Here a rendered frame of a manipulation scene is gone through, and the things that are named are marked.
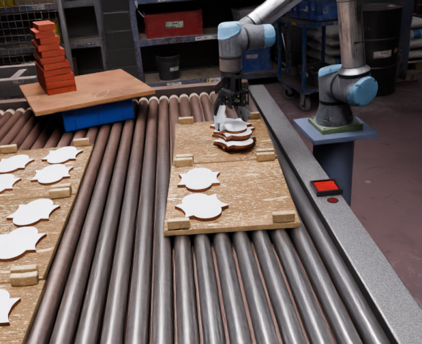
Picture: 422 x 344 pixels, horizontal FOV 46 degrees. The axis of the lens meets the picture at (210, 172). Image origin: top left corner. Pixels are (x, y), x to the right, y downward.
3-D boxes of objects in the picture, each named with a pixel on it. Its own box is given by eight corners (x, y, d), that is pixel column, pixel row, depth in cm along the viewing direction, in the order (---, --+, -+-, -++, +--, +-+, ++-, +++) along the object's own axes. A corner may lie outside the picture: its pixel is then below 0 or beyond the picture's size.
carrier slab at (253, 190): (277, 162, 163) (277, 158, 163) (300, 227, 126) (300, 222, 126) (172, 170, 164) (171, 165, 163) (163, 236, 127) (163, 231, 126)
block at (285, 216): (294, 218, 127) (294, 209, 126) (295, 222, 126) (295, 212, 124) (271, 220, 127) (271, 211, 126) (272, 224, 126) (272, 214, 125)
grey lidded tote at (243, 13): (268, 23, 616) (268, 3, 606) (279, 27, 584) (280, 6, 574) (230, 27, 606) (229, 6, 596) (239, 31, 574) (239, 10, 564)
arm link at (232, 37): (247, 22, 157) (222, 25, 154) (248, 57, 161) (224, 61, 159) (236, 20, 163) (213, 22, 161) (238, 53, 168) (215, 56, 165)
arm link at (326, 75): (337, 91, 208) (336, 59, 202) (357, 98, 197) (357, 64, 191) (312, 97, 204) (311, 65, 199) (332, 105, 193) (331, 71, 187)
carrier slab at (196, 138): (262, 121, 202) (262, 117, 201) (277, 161, 165) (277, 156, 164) (176, 127, 202) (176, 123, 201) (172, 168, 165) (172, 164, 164)
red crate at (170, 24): (198, 29, 610) (197, 5, 598) (204, 35, 570) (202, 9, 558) (145, 34, 603) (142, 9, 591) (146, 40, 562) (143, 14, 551)
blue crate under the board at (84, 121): (116, 102, 241) (113, 81, 237) (136, 118, 216) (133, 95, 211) (51, 114, 229) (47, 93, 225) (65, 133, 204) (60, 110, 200)
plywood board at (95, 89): (121, 72, 254) (121, 68, 253) (155, 93, 212) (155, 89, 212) (19, 89, 235) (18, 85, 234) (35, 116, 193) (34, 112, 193)
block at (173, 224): (191, 225, 128) (189, 216, 127) (190, 229, 126) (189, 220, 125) (168, 226, 128) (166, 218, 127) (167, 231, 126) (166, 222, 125)
